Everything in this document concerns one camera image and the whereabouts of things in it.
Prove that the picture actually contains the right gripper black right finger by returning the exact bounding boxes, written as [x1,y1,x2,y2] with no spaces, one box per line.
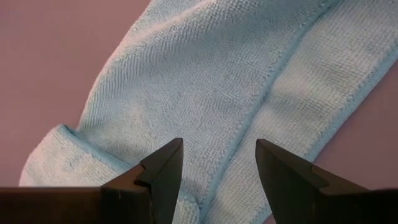
[256,139,398,224]

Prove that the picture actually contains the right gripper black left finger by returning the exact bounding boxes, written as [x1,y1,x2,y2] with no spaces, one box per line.
[0,138,183,224]

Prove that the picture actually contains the light blue microfiber towel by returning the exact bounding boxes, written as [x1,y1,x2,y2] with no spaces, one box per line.
[18,0,398,224]

